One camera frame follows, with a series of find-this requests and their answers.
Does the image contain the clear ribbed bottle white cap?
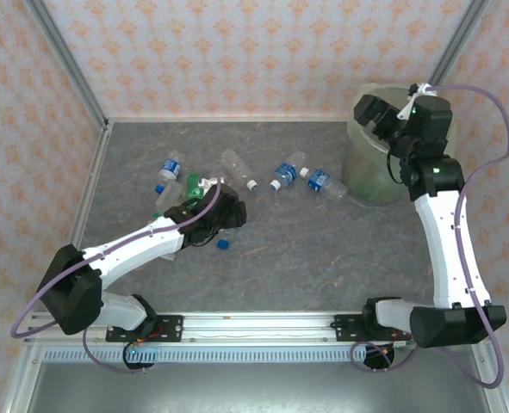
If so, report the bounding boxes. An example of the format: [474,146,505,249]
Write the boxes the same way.
[220,148,260,193]

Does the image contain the pale blue label bottle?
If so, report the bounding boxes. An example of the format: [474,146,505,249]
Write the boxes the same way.
[154,180,186,212]

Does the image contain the blue label bottle white cap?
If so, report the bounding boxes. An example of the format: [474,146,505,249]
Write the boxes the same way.
[269,150,309,193]
[299,166,350,202]

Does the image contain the translucent green lined bin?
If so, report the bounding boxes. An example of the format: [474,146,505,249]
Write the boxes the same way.
[340,83,460,207]

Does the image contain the grey metal shelf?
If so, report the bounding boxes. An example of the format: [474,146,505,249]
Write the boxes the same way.
[3,343,509,413]

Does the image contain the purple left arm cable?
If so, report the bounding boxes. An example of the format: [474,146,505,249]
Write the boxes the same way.
[9,178,223,374]

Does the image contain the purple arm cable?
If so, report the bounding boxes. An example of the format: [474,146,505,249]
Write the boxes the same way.
[350,83,509,391]
[9,178,223,374]

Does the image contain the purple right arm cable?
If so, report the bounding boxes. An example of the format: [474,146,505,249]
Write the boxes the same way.
[350,83,509,391]

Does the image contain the aluminium frame post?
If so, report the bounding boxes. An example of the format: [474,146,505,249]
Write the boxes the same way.
[23,0,110,130]
[428,0,492,87]

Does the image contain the aluminium side frame rail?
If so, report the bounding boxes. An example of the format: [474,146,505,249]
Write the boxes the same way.
[71,122,114,250]

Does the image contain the grey slotted cable duct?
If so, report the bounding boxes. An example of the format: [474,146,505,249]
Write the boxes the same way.
[42,347,413,363]

